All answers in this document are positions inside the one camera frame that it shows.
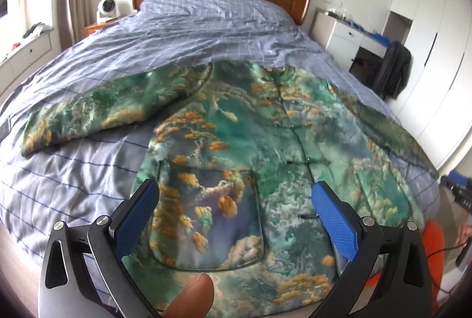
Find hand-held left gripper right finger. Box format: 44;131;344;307
311;181;433;318

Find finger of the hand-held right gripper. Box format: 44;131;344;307
440;172;472;190

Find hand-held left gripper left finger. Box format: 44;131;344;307
37;178;163;318

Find green printed jacket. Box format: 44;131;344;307
21;60;440;316

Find pile of clothes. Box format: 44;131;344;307
21;22;54;40

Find person's left hand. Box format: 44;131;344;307
161;274;215;318

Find orange pants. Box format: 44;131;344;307
365;221;448;304

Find grey plaid duvet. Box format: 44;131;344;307
0;0;442;261

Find white wardrobe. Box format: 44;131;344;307
383;0;472;172

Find black jacket on chair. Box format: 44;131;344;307
372;41;412;101

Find blue desk clutter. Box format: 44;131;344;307
346;20;389;45

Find white desk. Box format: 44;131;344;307
312;7;392;72

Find wooden nightstand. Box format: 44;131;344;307
84;21;119;37

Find white low drawer cabinet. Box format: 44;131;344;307
0;31;54;83

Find white desk fan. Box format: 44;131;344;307
96;0;119;23

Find plaid pillow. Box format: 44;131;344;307
139;0;297;35

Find thin black cable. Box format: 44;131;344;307
426;243;466;261

